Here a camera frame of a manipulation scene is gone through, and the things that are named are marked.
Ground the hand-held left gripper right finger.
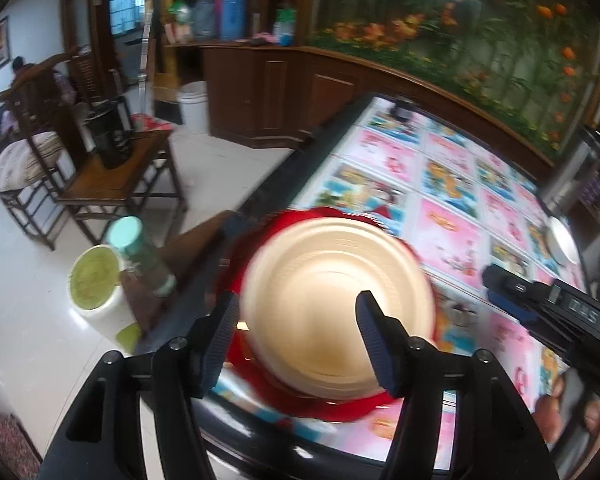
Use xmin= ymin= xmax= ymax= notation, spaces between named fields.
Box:
xmin=355 ymin=290 xmax=561 ymax=480

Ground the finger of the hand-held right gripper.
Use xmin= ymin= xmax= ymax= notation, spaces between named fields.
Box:
xmin=488 ymin=291 xmax=539 ymax=332
xmin=481 ymin=263 xmax=552 ymax=312

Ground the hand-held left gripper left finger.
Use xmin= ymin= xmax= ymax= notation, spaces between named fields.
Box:
xmin=37 ymin=290 xmax=241 ymax=480

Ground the white plate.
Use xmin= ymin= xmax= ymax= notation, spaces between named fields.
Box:
xmin=546 ymin=216 xmax=580 ymax=266

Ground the red scalloped plastic plate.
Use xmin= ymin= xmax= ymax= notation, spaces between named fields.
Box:
xmin=215 ymin=207 xmax=433 ymax=424

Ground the cream bowl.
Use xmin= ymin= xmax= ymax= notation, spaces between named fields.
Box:
xmin=242 ymin=216 xmax=437 ymax=402

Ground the person's right hand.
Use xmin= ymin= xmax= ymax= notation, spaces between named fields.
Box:
xmin=533 ymin=371 xmax=600 ymax=447

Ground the printed colourful tablecloth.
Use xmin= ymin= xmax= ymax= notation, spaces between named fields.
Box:
xmin=205 ymin=92 xmax=597 ymax=461

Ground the brown wooden stool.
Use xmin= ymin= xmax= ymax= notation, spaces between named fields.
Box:
xmin=119 ymin=209 xmax=242 ymax=333

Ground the green capped bottle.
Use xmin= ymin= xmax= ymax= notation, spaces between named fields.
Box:
xmin=104 ymin=216 xmax=177 ymax=297

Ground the purple container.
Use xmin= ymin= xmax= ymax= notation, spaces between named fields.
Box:
xmin=584 ymin=164 xmax=600 ymax=207

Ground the white jar green lid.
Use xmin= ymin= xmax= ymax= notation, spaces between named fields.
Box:
xmin=66 ymin=244 xmax=137 ymax=342

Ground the red cloth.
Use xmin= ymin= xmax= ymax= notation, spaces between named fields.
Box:
xmin=131 ymin=113 xmax=174 ymax=134

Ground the white bucket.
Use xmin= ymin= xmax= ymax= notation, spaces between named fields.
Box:
xmin=176 ymin=81 xmax=211 ymax=135

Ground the black electric kettle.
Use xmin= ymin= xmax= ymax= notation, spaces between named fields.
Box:
xmin=85 ymin=96 xmax=134 ymax=171

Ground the patterned floor rug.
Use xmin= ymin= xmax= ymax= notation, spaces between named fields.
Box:
xmin=0 ymin=404 xmax=42 ymax=480

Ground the brown wooden cabinet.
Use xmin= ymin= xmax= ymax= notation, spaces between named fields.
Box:
xmin=160 ymin=41 xmax=557 ymax=177

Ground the striped seat cushion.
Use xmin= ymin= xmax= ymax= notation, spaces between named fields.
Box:
xmin=0 ymin=131 xmax=67 ymax=194

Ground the wooden chair with cushion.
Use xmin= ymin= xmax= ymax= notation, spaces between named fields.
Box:
xmin=0 ymin=51 xmax=89 ymax=252

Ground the green white bottle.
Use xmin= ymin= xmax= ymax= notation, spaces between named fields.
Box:
xmin=274 ymin=6 xmax=297 ymax=47

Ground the green snack bag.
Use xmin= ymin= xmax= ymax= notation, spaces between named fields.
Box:
xmin=166 ymin=0 xmax=194 ymax=44

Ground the clear water jug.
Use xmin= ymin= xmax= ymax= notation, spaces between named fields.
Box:
xmin=191 ymin=0 xmax=219 ymax=42

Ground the blue thermos jug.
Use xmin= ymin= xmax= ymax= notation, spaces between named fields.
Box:
xmin=219 ymin=0 xmax=247 ymax=42

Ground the window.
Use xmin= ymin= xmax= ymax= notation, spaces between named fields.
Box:
xmin=108 ymin=0 xmax=147 ymax=37

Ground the flower wall mural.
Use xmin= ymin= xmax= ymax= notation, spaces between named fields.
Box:
xmin=305 ymin=0 xmax=600 ymax=157

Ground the broom handle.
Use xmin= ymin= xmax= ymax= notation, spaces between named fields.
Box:
xmin=138 ymin=9 xmax=157 ymax=112

